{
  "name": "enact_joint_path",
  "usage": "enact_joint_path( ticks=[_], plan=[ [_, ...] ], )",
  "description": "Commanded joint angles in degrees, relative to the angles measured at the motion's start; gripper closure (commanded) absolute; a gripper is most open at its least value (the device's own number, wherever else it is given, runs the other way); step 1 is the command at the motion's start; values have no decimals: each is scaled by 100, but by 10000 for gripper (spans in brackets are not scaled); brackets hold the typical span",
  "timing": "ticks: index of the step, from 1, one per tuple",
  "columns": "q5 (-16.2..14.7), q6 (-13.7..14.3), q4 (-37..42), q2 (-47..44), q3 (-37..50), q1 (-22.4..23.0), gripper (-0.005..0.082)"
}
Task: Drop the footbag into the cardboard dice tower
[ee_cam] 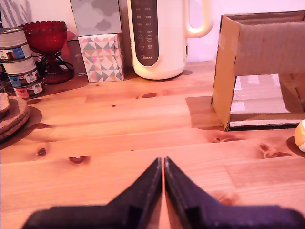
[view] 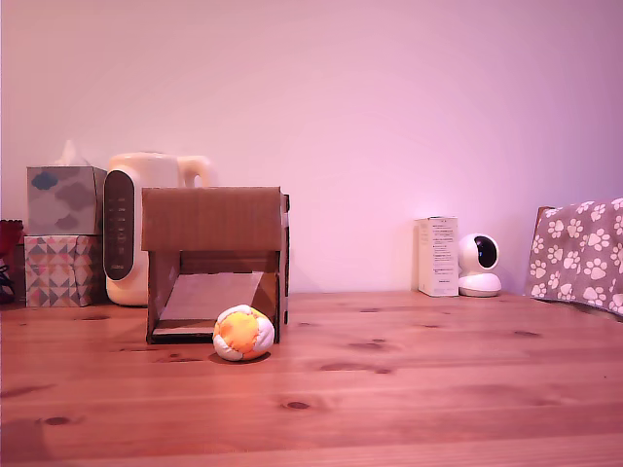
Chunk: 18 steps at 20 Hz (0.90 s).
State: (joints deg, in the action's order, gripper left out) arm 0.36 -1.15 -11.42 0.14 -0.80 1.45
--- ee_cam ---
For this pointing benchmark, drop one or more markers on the orange and white footbag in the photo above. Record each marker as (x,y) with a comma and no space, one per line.
(300,136)

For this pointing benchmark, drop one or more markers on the cardboard dice tower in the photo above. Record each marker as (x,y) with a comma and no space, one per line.
(224,71)

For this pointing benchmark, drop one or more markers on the triangle patterned box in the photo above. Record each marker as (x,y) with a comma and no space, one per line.
(102,58)

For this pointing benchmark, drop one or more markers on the small dark brown box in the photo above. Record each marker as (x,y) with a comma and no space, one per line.
(76,59)

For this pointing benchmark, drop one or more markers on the stack of cork coasters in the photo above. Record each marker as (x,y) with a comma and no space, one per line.
(13,117)

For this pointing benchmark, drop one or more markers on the red label food can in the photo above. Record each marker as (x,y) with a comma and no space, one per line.
(28,90)

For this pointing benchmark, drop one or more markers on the cream electric kettle appliance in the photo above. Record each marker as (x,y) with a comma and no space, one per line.
(162,35)

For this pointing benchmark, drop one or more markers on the white label food can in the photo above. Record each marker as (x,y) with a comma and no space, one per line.
(21,71)

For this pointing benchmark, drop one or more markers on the grey cloud print box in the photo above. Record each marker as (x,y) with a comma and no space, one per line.
(96,16)

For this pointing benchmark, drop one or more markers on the red glass goblet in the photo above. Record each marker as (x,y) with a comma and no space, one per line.
(46,38)

